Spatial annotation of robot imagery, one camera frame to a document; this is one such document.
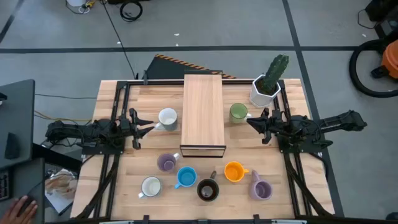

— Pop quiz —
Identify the green mug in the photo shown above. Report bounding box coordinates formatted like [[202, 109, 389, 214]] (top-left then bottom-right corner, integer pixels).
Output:
[[229, 103, 252, 124]]

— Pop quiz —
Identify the black computer mouse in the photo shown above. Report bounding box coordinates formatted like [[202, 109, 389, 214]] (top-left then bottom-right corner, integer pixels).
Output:
[[17, 195, 35, 215]]

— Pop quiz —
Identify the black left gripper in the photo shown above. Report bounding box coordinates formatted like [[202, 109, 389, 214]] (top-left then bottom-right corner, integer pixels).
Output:
[[119, 108, 155, 150]]

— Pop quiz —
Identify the yellow orange mug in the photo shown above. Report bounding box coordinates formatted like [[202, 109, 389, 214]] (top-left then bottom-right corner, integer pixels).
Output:
[[224, 161, 249, 183]]

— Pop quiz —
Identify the wooden shelf with black frame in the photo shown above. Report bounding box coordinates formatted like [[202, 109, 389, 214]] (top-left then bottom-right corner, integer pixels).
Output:
[[179, 73, 227, 159]]

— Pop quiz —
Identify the black keyboard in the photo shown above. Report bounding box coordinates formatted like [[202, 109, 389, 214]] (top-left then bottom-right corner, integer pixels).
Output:
[[0, 169, 13, 202]]

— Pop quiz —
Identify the blue mug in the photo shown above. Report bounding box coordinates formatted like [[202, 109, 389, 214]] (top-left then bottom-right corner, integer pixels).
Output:
[[174, 166, 198, 190]]

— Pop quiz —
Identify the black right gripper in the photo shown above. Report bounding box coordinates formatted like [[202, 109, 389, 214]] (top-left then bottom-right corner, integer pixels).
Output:
[[246, 108, 284, 145]]

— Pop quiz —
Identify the black ramp hazard stripe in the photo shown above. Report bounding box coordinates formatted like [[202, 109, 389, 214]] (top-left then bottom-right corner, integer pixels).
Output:
[[146, 54, 237, 80]]

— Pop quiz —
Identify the white hexagonal plant pot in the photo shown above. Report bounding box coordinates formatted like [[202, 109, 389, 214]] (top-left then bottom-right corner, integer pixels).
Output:
[[248, 73, 282, 109]]

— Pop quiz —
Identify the person's hand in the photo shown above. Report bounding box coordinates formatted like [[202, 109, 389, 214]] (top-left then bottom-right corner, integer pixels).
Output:
[[0, 195, 39, 224]]

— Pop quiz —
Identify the orange vacuum cleaner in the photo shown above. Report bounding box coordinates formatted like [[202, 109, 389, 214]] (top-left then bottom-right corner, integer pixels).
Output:
[[381, 39, 398, 80]]

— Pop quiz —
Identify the purple mug white handle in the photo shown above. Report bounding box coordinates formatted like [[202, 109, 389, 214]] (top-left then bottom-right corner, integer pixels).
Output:
[[156, 152, 181, 174]]

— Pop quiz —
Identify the crumpled brown paper bag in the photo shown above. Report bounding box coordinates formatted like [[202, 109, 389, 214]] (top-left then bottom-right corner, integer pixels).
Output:
[[45, 169, 78, 200]]

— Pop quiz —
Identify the coiled black cable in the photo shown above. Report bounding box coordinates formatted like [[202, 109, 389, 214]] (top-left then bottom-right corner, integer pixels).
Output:
[[119, 1, 144, 22]]

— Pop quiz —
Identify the green cactus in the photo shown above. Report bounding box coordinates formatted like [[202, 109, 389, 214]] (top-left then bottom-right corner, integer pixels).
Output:
[[262, 54, 290, 95]]

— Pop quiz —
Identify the brown teal glazed mug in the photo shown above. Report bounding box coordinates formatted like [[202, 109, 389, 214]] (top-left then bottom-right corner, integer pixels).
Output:
[[197, 170, 220, 202]]

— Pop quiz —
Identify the black equipment box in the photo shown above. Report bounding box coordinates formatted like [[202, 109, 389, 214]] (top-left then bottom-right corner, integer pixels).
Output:
[[365, 0, 398, 40]]

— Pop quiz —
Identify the grey desk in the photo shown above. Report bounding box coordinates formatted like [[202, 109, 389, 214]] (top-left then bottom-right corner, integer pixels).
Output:
[[0, 79, 35, 170]]

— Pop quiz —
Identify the black object on desk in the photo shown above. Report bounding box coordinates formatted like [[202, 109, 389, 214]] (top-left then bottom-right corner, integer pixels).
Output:
[[4, 132, 21, 160]]

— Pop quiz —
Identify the yellow floor cable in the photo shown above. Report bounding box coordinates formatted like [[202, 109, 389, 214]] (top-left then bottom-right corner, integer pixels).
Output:
[[34, 110, 93, 123]]

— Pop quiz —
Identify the black metal table frame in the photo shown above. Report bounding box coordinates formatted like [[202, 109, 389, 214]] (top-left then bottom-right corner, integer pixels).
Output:
[[74, 79, 335, 224]]

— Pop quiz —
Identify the long black floor cable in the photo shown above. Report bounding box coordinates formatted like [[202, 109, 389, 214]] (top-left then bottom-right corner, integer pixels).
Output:
[[99, 0, 138, 79]]

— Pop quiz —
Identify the lilac ribbed mug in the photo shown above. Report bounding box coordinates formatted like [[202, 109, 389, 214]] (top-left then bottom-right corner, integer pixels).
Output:
[[248, 169, 274, 201]]

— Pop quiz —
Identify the grey mug white interior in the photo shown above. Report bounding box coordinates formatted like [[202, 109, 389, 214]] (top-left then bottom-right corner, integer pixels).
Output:
[[154, 107, 178, 132]]

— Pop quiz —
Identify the black vacuum hose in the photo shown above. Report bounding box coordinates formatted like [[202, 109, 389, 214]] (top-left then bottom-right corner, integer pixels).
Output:
[[348, 39, 398, 99]]

